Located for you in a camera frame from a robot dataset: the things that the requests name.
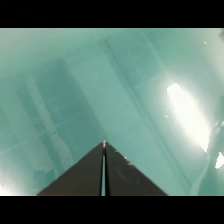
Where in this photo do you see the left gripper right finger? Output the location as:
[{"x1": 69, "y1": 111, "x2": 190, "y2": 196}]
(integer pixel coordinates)
[{"x1": 104, "y1": 141, "x2": 169, "y2": 197}]

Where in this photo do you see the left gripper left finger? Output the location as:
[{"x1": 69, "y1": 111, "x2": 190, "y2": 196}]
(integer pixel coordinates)
[{"x1": 35, "y1": 141, "x2": 106, "y2": 197}]

